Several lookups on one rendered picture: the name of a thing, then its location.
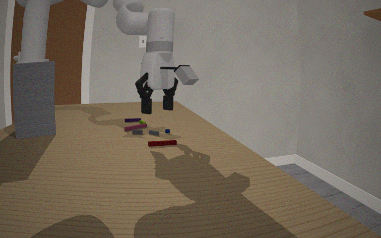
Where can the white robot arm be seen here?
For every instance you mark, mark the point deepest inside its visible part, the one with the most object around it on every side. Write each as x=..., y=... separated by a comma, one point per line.
x=158, y=25

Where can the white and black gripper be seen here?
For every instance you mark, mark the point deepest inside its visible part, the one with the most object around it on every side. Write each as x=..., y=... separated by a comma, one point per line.
x=158, y=79

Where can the pink rod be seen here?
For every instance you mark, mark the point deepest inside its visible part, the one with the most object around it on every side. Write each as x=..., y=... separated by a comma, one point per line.
x=135, y=127

